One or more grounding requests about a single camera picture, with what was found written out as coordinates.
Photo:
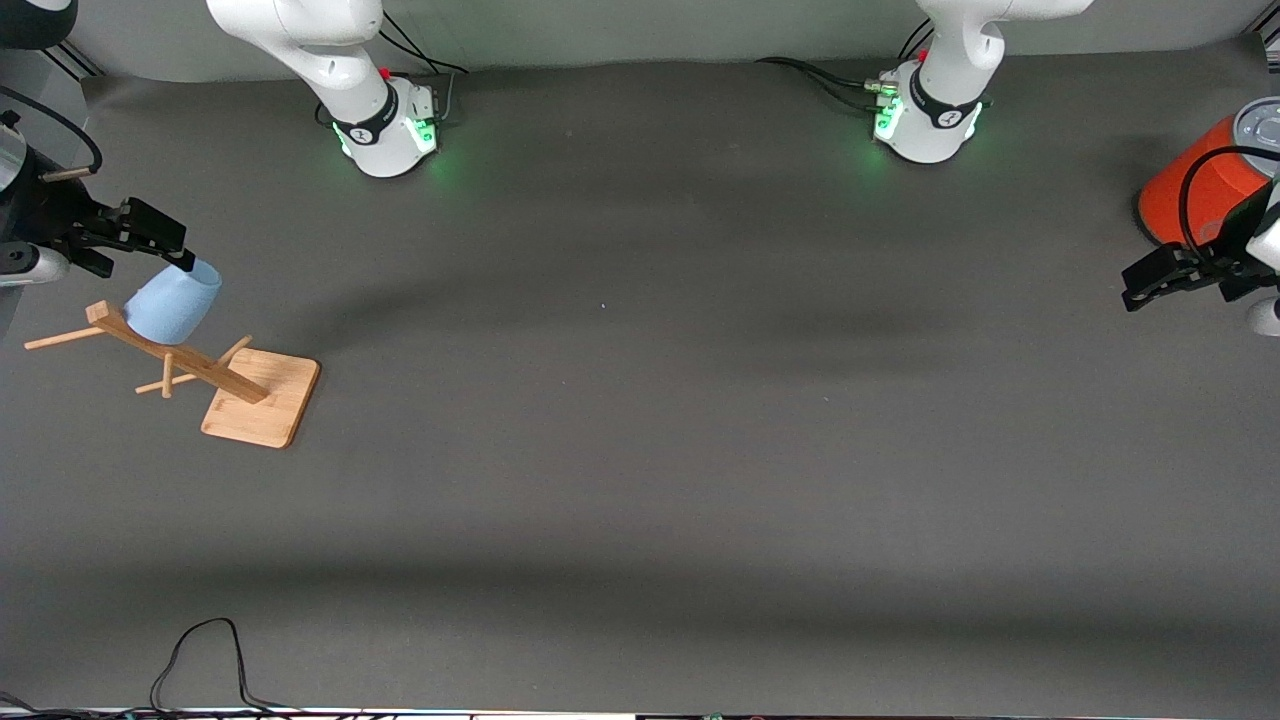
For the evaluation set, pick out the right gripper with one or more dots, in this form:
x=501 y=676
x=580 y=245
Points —
x=42 y=214

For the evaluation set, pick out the orange cylindrical container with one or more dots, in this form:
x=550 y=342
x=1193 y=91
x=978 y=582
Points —
x=1195 y=190

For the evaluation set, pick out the wooden mug tree rack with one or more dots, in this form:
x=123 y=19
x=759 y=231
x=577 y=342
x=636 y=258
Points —
x=260 y=400

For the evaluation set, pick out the aluminium frame rail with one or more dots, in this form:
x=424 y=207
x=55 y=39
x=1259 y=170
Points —
x=75 y=62

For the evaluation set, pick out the light blue cup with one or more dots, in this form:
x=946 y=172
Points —
x=172 y=305

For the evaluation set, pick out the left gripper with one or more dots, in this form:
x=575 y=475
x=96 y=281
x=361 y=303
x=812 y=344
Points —
x=1236 y=243

